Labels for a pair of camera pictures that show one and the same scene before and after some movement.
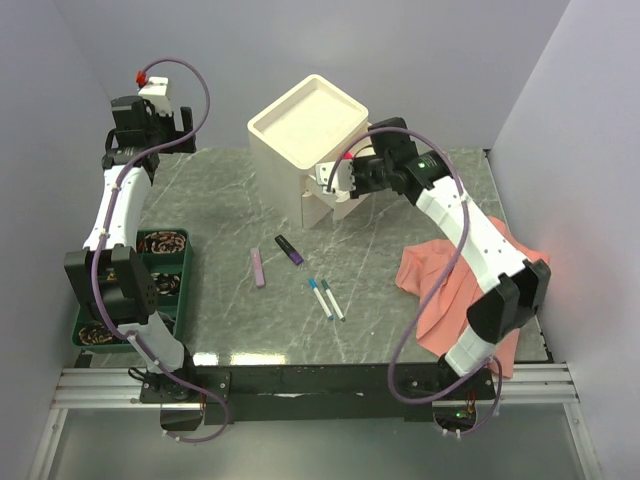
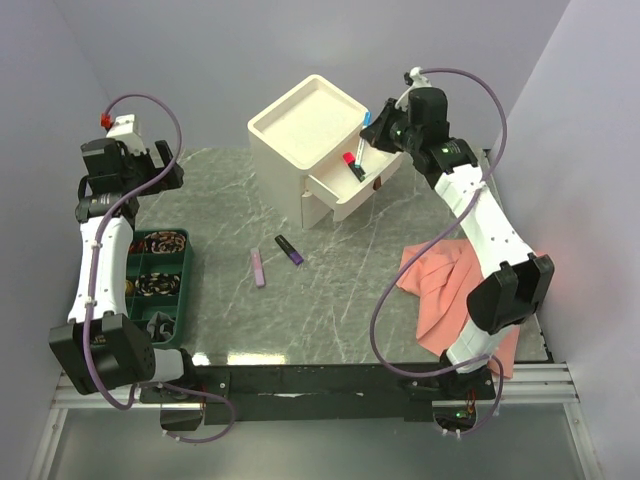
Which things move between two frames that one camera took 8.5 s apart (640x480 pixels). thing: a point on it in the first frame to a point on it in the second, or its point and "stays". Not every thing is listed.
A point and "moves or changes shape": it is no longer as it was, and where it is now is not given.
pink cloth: x=444 y=288 stays
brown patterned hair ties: x=164 y=242 stays
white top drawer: x=317 y=204 moves or changes shape
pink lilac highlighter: x=258 y=267 stays
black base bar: x=237 y=395 stays
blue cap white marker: x=314 y=285 to x=367 y=120
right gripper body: x=370 y=174 to x=402 y=137
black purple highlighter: x=293 y=255 stays
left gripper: x=169 y=121 to x=144 y=159
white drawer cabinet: x=313 y=124 stays
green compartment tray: x=167 y=255 stays
